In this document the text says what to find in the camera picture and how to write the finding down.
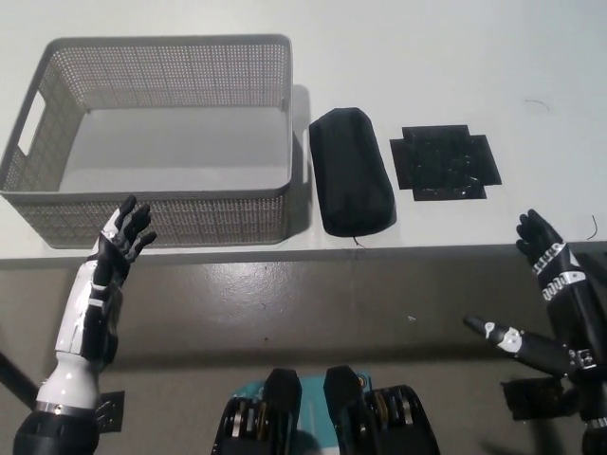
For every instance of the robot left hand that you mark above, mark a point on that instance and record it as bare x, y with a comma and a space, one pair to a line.
90, 313

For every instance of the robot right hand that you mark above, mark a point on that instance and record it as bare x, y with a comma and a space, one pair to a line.
578, 322

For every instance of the black fabric pencil case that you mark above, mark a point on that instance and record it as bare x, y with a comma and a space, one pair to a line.
353, 175

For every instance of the thin dark thread piece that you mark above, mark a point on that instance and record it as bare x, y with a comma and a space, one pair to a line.
594, 227
360, 243
538, 101

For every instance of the black table leg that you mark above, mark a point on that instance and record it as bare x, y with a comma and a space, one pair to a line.
16, 379

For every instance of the grey perforated plastic basket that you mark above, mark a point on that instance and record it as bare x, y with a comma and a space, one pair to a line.
156, 142

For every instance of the black tape marker patch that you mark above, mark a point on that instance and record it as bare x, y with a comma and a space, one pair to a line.
443, 163

